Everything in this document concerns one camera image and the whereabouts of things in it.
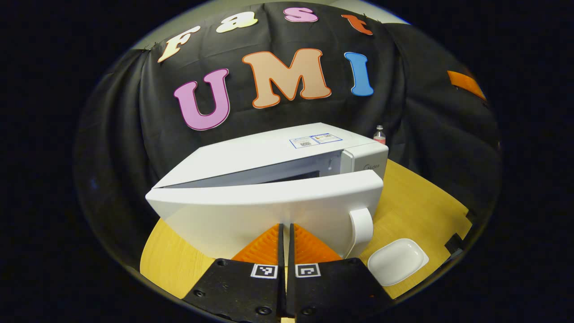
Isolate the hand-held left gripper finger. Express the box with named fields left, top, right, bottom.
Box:
left=287, top=223, right=395, bottom=323
left=182, top=223, right=286, bottom=320

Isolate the white microwave oven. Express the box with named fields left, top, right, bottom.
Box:
left=145, top=122, right=389, bottom=261

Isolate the white oval plate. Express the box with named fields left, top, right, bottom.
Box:
left=367, top=238, right=430, bottom=287

